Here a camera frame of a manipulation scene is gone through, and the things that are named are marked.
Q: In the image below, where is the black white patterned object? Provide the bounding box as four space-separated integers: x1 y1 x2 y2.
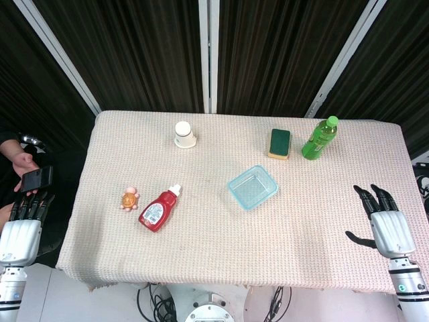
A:
413 160 429 213

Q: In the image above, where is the white silver robot base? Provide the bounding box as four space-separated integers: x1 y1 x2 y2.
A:
166 283 251 322

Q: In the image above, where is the black cable bundle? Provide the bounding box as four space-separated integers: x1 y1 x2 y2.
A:
136 283 177 322
263 286 293 322

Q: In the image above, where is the black curtain panel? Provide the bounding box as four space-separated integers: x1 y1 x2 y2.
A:
217 0 371 117
32 0 205 113
314 0 429 161
0 0 95 152

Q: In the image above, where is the orange pink turtle toy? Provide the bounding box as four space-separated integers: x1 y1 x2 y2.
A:
120 187 141 211

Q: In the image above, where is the white paper cup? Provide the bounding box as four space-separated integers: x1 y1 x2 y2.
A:
173 121 197 149

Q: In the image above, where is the white frame post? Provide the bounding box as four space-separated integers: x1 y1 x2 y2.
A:
198 0 220 114
304 0 388 119
13 0 102 115

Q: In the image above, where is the green yellow scrub sponge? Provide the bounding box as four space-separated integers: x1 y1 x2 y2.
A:
267 128 292 160

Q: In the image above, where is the pink waffle-weave tablecloth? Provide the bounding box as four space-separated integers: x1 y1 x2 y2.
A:
55 110 429 296

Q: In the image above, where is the silver metal chair part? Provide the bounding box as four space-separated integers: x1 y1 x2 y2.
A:
18 131 47 149

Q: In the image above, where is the light blue container lid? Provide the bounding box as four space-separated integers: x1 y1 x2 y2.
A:
228 164 280 213

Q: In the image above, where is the black smartphone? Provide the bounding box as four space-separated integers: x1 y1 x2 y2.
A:
20 165 54 194

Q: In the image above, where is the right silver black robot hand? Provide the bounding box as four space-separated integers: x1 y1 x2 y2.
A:
345 183 416 259

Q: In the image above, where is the person in black clothes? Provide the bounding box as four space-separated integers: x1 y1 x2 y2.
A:
0 125 88 266

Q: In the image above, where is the red ketchup squeeze bottle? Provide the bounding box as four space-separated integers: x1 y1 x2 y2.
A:
138 183 184 233

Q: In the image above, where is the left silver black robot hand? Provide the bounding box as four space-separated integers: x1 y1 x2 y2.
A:
0 191 56 266

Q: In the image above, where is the person's left hand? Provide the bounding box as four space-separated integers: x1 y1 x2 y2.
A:
12 152 40 197

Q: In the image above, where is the person's right hand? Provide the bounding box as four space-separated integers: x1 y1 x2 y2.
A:
0 202 15 223

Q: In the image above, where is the green tea plastic bottle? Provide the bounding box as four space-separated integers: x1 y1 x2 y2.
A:
301 115 339 161

